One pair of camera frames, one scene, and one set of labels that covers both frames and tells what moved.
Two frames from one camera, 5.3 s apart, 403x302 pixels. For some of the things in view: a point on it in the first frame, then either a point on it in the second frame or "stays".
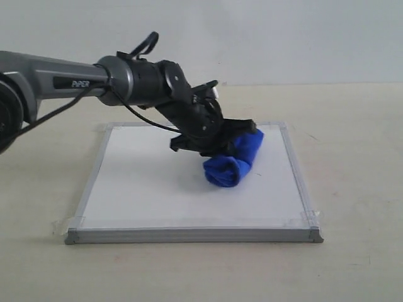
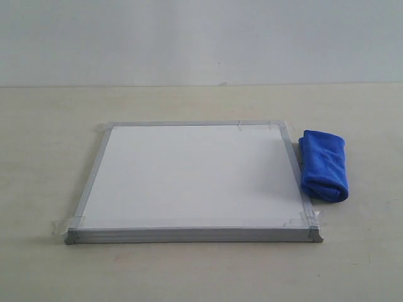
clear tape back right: (283, 130) stays
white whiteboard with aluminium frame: (140, 190) stays
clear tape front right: (309, 219) stays
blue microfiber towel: (227, 170) → (323, 176)
